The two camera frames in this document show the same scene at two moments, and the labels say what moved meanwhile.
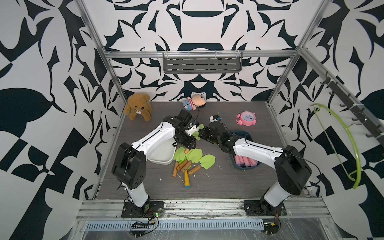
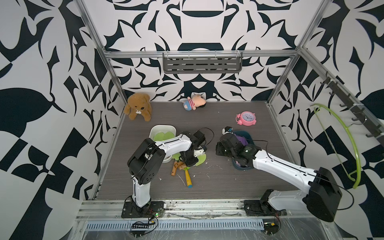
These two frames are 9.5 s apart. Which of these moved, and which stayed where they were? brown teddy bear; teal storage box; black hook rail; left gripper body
Moved: left gripper body
Stayed: black hook rail; teal storage box; brown teddy bear
